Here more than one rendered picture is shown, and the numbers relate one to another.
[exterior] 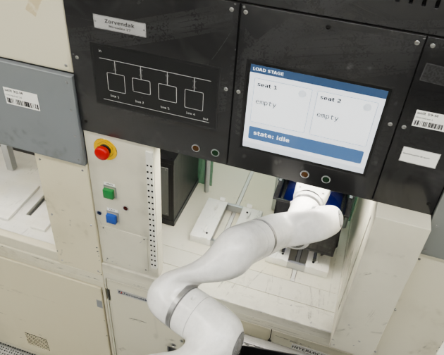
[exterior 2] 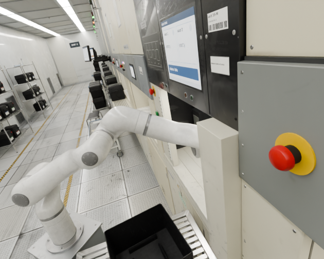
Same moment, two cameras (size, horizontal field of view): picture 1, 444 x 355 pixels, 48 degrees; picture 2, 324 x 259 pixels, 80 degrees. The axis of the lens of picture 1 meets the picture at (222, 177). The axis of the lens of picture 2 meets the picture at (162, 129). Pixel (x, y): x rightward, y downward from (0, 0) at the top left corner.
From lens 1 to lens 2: 1.04 m
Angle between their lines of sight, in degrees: 54
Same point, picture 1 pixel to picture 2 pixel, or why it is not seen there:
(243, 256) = (112, 116)
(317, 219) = (191, 130)
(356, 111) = (187, 34)
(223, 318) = (90, 141)
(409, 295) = (249, 229)
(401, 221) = (208, 128)
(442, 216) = (243, 133)
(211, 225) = not seen: hidden behind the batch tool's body
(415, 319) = not seen: outside the picture
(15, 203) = not seen: hidden behind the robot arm
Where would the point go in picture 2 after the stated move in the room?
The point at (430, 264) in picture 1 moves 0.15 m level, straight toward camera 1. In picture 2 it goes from (253, 196) to (190, 204)
